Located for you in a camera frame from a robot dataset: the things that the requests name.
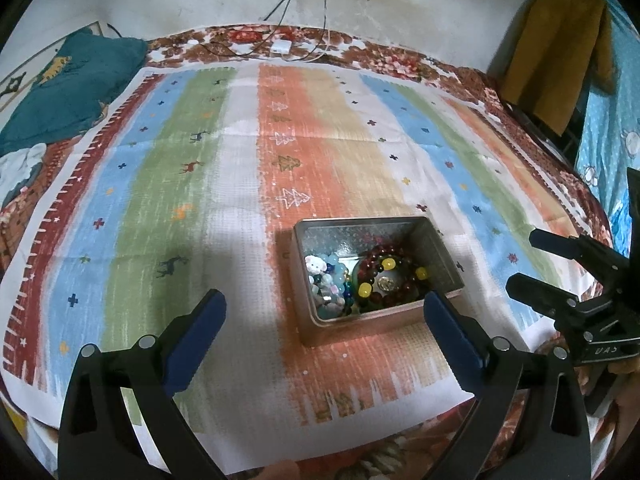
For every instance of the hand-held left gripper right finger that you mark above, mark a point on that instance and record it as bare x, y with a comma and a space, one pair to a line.
452, 340

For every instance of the light blue printed cloth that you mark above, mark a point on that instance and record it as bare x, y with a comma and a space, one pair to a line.
610, 135

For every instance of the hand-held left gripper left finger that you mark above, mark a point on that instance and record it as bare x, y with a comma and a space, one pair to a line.
195, 340

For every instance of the teal pillow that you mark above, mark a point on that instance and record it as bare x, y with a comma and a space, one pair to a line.
65, 90

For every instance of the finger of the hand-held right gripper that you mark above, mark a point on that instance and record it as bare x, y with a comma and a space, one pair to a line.
540, 292
575, 250

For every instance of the mustard yellow jacket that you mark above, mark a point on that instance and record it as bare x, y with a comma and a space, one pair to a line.
555, 50

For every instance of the silver charm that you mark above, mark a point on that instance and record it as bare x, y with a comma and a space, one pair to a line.
385, 284

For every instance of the white crumpled cloth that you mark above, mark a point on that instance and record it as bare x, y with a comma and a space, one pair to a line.
20, 165

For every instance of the striped printed mat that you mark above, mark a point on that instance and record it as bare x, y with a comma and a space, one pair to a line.
200, 185

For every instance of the white charger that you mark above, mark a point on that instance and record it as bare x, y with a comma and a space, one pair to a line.
282, 46

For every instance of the metal tin box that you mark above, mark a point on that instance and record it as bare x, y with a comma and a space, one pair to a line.
360, 330

